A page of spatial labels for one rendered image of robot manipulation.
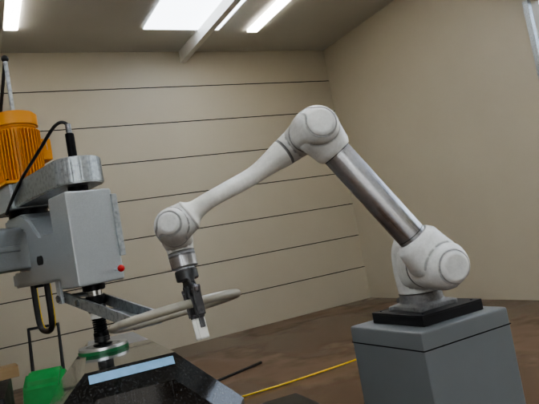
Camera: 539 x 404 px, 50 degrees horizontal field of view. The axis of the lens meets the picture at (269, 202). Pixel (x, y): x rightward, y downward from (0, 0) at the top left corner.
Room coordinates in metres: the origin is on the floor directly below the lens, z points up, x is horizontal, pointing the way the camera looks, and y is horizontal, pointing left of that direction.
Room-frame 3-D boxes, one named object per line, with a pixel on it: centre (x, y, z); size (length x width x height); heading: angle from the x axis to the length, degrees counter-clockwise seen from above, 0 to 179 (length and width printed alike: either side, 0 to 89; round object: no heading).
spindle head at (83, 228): (2.65, 0.90, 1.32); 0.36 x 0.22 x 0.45; 42
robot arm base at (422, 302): (2.13, -0.47, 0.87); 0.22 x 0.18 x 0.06; 27
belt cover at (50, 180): (2.85, 1.09, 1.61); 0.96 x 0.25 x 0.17; 42
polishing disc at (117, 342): (2.59, 0.85, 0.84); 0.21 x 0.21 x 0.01
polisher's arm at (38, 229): (2.89, 1.10, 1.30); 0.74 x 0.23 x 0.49; 42
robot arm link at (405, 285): (2.10, -0.48, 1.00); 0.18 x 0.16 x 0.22; 10
